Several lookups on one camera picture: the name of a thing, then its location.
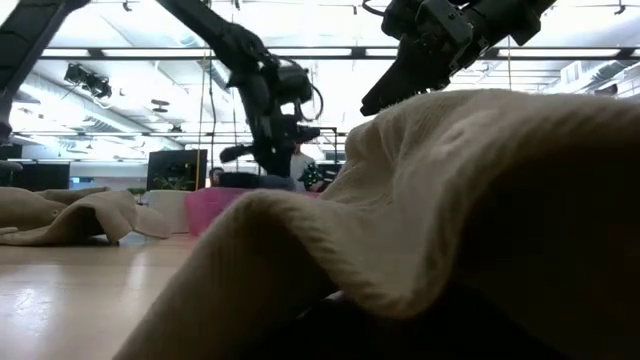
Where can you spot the thick black ceiling beam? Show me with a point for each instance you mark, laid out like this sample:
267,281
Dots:
95,52

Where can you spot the decorated green plant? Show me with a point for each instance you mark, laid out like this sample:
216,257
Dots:
311,176

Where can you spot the pink plastic bin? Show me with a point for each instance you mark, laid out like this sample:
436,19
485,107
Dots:
207,210

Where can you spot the beige cap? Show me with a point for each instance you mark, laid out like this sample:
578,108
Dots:
65,215

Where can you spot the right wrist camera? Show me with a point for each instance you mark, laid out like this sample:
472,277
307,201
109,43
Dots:
397,20

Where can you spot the small round ceiling fixture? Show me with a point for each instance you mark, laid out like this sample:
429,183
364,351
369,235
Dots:
160,102

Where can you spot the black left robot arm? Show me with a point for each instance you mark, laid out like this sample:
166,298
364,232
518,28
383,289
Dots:
220,30

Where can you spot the black ceiling light cluster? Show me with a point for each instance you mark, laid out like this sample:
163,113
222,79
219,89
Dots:
87,80

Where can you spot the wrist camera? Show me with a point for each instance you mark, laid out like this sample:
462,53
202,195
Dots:
397,20
295,85

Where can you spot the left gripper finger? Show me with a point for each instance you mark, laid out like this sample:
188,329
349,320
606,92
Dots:
235,152

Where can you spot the thin black ceiling rail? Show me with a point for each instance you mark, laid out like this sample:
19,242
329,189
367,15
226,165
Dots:
100,134

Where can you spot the dark wall panel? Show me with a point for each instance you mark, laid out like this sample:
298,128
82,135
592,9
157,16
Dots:
40,176

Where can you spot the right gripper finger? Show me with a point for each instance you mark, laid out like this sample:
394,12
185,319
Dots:
405,95
395,75

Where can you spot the grey ceiling duct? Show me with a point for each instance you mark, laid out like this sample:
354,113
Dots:
600,75

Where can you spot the green plant in planter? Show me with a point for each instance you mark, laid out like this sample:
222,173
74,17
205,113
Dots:
172,183

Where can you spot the large black monitor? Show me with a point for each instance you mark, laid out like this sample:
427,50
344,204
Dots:
175,162

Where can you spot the white planter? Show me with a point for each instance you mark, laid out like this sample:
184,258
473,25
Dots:
167,210

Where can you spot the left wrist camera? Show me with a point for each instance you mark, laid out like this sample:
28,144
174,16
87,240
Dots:
295,85

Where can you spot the small black screen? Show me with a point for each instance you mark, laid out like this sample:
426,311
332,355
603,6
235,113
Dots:
10,151

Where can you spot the person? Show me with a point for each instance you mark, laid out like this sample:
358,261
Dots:
216,175
300,167

